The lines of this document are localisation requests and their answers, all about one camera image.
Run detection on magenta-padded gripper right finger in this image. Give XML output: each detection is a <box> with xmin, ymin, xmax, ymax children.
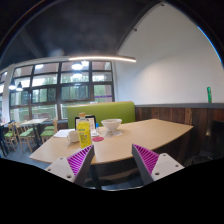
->
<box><xmin>131</xmin><ymin>143</ymin><xmax>185</xmax><ymax>186</ymax></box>

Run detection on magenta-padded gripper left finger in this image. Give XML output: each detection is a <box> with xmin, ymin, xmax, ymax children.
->
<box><xmin>45</xmin><ymin>144</ymin><xmax>96</xmax><ymax>187</ymax></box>

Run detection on yellow drink bottle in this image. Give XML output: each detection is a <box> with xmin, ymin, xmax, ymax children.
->
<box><xmin>76</xmin><ymin>112</ymin><xmax>93</xmax><ymax>150</ymax></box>

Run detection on white mug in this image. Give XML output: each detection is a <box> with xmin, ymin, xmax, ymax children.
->
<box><xmin>66</xmin><ymin>129</ymin><xmax>80</xmax><ymax>144</ymax></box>

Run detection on white paper booklet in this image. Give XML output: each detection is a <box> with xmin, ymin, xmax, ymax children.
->
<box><xmin>53</xmin><ymin>128</ymin><xmax>76</xmax><ymax>139</ymax></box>

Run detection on flat round red coaster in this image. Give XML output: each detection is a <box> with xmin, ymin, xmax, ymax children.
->
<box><xmin>91</xmin><ymin>135</ymin><xmax>105</xmax><ymax>143</ymax></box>

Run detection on wooden chairs with green seats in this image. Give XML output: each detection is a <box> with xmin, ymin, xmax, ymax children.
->
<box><xmin>3</xmin><ymin>119</ymin><xmax>59</xmax><ymax>153</ymax></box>

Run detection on light wooden dining table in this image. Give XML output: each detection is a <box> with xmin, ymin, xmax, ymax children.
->
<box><xmin>20</xmin><ymin>117</ymin><xmax>50</xmax><ymax>148</ymax></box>

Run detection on white bowl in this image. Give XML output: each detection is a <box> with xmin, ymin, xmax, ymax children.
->
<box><xmin>100</xmin><ymin>118</ymin><xmax>123</xmax><ymax>132</ymax></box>

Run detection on green upholstered bench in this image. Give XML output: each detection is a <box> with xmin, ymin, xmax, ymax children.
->
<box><xmin>66</xmin><ymin>101</ymin><xmax>136</xmax><ymax>130</ymax></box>

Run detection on long linear pendant light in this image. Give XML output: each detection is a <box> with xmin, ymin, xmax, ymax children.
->
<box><xmin>68</xmin><ymin>55</ymin><xmax>137</xmax><ymax>64</ymax></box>

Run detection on black-framed window wall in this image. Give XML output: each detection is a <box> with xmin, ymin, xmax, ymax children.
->
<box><xmin>0</xmin><ymin>60</ymin><xmax>116</xmax><ymax>123</ymax></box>

